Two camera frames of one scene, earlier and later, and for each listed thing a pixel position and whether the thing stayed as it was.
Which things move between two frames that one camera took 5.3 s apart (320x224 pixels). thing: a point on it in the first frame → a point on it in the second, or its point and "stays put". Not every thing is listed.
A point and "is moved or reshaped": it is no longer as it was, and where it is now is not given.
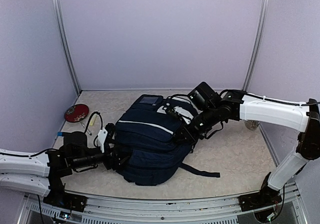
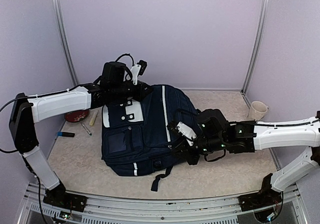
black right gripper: x=191 y=136 → x=186 y=155
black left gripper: x=115 y=163 → x=140 y=93
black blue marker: x=62 y=133 stays put
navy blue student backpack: x=145 y=137 is moved or reshaped
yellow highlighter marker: x=93 y=119 stays put
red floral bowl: x=76 y=112 stays put
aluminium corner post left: x=57 y=1 stays put
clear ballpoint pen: x=90 y=133 stays put
